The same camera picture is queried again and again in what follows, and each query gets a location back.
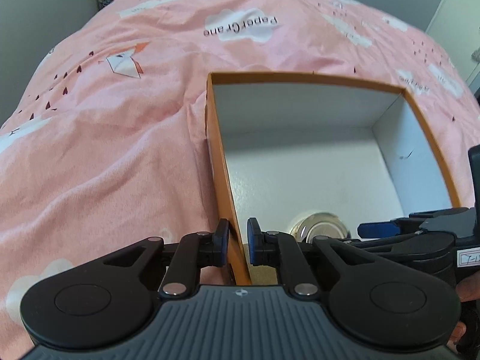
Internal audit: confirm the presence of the round silver tin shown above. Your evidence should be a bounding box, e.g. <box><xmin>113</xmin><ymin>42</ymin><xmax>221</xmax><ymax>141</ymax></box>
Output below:
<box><xmin>290</xmin><ymin>212</ymin><xmax>351</xmax><ymax>243</ymax></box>

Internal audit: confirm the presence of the orange cardboard box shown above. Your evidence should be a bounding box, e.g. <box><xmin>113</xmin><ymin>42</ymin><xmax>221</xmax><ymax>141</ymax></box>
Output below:
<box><xmin>206</xmin><ymin>72</ymin><xmax>462</xmax><ymax>284</ymax></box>

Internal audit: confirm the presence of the person's right hand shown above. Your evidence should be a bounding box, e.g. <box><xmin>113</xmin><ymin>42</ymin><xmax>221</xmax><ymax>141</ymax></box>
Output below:
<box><xmin>448</xmin><ymin>271</ymin><xmax>479</xmax><ymax>359</ymax></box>

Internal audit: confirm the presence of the pink patterned bed duvet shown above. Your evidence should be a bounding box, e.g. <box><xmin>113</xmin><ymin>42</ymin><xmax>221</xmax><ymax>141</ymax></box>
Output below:
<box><xmin>1</xmin><ymin>0</ymin><xmax>479</xmax><ymax>359</ymax></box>

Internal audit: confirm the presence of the white door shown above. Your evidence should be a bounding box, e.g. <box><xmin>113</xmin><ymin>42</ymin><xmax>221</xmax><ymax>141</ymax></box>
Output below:
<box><xmin>426</xmin><ymin>0</ymin><xmax>479</xmax><ymax>93</ymax></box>

